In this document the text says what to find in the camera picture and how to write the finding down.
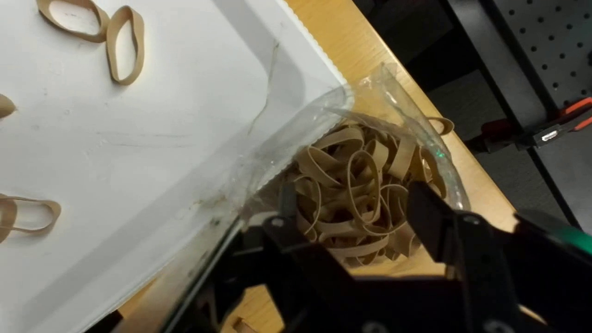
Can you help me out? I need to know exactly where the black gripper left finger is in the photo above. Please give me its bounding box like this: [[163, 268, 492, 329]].
[[265, 183, 396, 333]]

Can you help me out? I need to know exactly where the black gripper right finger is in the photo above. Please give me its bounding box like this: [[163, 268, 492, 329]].
[[406, 181, 533, 333]]

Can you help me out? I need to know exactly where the clear packet of rubber bands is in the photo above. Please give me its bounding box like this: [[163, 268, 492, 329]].
[[233, 61, 474, 279]]

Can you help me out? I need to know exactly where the white plastic storage box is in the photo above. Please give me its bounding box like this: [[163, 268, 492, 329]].
[[0, 0, 357, 333]]

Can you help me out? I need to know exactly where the black perforated board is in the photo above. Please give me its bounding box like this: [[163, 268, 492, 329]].
[[492, 0, 592, 113]]

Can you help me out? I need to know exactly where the black clamp with orange handle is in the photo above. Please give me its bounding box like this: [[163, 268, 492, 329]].
[[480, 94, 592, 153]]

